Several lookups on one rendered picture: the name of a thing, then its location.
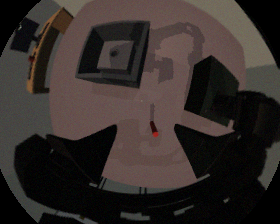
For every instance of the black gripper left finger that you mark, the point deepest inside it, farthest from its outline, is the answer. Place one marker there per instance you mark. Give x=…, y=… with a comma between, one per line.
x=89, y=154

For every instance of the red peg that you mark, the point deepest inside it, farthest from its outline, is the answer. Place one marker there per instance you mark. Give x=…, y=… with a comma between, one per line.
x=154, y=130

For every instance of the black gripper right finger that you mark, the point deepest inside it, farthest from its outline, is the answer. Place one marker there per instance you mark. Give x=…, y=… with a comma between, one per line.
x=201, y=149

